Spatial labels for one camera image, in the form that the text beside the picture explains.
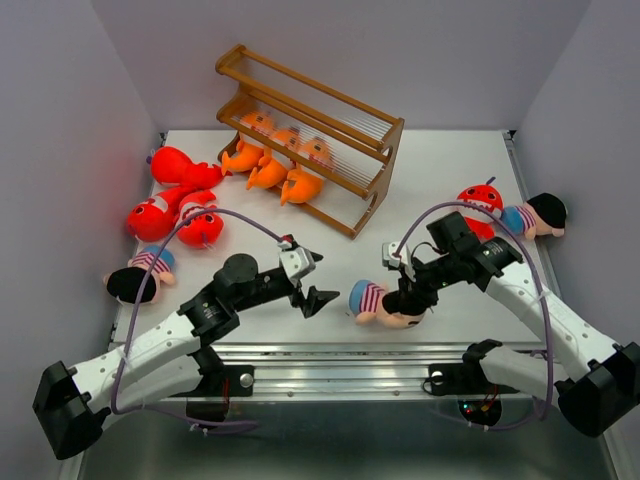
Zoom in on aluminium mounting rail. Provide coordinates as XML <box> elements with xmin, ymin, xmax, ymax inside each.
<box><xmin>79</xmin><ymin>342</ymin><xmax>546</xmax><ymax>403</ymax></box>

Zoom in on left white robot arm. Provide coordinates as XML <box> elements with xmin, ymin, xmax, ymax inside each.
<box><xmin>32</xmin><ymin>247</ymin><xmax>339</xmax><ymax>460</ymax></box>

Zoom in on boy doll striped shirt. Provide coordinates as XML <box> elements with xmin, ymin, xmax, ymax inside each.
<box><xmin>348</xmin><ymin>280</ymin><xmax>425</xmax><ymax>329</ymax></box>

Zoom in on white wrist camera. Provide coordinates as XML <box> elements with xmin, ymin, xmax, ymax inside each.
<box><xmin>382</xmin><ymin>242</ymin><xmax>415</xmax><ymax>280</ymax></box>
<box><xmin>278</xmin><ymin>235</ymin><xmax>316</xmax><ymax>286</ymax></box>

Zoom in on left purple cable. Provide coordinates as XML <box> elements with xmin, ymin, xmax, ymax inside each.
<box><xmin>109</xmin><ymin>208</ymin><xmax>286</xmax><ymax>435</ymax></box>

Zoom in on orange shark plush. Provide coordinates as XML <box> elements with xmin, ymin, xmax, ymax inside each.
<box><xmin>221</xmin><ymin>110</ymin><xmax>275</xmax><ymax>174</ymax></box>
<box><xmin>246</xmin><ymin>126</ymin><xmax>300</xmax><ymax>190</ymax></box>
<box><xmin>280</xmin><ymin>137</ymin><xmax>334</xmax><ymax>205</ymax></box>

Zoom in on red shark plush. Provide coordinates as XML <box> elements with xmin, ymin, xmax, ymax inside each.
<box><xmin>125</xmin><ymin>186</ymin><xmax>195</xmax><ymax>243</ymax></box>
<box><xmin>147</xmin><ymin>146</ymin><xmax>228</xmax><ymax>190</ymax></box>
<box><xmin>176</xmin><ymin>189</ymin><xmax>224</xmax><ymax>249</ymax></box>
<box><xmin>456</xmin><ymin>176</ymin><xmax>504</xmax><ymax>241</ymax></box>

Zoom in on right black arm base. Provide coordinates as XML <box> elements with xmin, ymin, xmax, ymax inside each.
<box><xmin>422</xmin><ymin>339</ymin><xmax>517</xmax><ymax>396</ymax></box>

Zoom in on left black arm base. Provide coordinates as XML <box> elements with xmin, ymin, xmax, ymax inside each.
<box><xmin>173</xmin><ymin>346</ymin><xmax>255</xmax><ymax>398</ymax></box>

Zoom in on boy doll far left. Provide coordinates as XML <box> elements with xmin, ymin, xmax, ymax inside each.
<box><xmin>103</xmin><ymin>245</ymin><xmax>176</xmax><ymax>304</ymax></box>

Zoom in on red shark plush top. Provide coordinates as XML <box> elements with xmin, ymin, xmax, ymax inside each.
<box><xmin>147</xmin><ymin>146</ymin><xmax>228</xmax><ymax>190</ymax></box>

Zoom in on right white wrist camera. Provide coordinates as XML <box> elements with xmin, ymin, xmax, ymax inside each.
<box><xmin>382</xmin><ymin>242</ymin><xmax>415</xmax><ymax>280</ymax></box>

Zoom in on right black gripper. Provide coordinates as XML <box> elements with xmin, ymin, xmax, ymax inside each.
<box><xmin>394</xmin><ymin>251</ymin><xmax>460</xmax><ymax>309</ymax></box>

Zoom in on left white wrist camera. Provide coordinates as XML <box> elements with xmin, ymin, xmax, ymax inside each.
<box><xmin>278</xmin><ymin>235</ymin><xmax>316</xmax><ymax>286</ymax></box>

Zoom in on boy doll blue pants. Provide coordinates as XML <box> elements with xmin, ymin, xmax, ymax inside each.
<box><xmin>500</xmin><ymin>193</ymin><xmax>567</xmax><ymax>240</ymax></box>

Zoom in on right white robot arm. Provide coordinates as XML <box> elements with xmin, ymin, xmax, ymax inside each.
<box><xmin>382</xmin><ymin>212</ymin><xmax>639</xmax><ymax>438</ymax></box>

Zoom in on brown wooden toy shelf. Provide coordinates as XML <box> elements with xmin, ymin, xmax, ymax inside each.
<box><xmin>215</xmin><ymin>45</ymin><xmax>404</xmax><ymax>239</ymax></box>

